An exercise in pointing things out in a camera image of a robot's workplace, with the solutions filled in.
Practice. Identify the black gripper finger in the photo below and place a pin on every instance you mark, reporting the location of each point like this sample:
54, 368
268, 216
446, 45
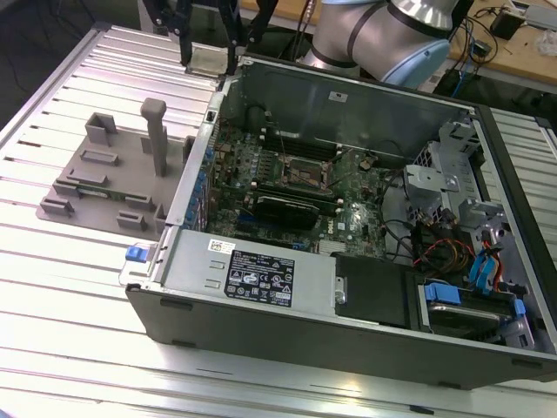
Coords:
185, 39
232, 48

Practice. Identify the thin metal locking lever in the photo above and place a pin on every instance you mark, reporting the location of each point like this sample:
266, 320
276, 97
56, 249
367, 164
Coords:
283, 146

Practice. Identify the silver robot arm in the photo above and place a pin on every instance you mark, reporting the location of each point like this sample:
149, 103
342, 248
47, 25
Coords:
339, 35

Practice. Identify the CPU socket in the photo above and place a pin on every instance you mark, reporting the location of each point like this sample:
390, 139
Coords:
306, 173

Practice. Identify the gray plastic parts rack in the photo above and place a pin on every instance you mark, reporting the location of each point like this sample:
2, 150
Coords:
126, 174

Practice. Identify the black installed RAM stick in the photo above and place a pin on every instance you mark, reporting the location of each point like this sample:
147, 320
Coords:
296, 191

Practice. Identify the black graphics card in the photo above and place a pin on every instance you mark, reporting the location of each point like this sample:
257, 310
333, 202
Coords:
285, 211

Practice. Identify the green RAM stick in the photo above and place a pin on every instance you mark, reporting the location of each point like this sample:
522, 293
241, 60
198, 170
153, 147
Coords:
98, 191

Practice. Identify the round coin battery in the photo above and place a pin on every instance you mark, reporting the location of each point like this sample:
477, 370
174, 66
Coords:
364, 164

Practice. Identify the green motherboard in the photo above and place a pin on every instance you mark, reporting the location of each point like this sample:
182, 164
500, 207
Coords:
361, 209

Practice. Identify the blue case latch clip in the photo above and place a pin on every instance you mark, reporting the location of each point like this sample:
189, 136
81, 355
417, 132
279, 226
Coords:
135, 253

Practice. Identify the silver power supply unit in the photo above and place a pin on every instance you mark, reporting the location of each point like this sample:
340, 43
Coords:
191, 265

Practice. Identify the silver chipset heatsink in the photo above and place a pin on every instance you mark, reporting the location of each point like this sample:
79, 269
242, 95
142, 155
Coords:
330, 247

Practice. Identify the silver metal drive cage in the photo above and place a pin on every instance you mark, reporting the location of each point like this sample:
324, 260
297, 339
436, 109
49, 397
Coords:
431, 174

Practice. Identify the small electronic module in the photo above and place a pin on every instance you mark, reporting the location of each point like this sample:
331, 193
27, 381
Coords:
481, 47

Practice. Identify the black box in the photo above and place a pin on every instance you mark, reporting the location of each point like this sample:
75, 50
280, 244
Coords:
505, 24

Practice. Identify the black open PC case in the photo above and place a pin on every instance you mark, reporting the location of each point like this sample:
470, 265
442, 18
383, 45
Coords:
261, 331

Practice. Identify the wooden desk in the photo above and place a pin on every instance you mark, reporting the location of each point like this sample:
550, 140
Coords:
522, 61

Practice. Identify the gray flat device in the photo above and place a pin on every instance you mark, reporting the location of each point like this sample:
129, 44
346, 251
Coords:
541, 16

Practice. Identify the hard disk in blue carrier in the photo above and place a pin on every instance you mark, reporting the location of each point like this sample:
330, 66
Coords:
461, 313

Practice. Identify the white desk frame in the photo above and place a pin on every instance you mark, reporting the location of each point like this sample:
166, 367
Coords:
212, 32

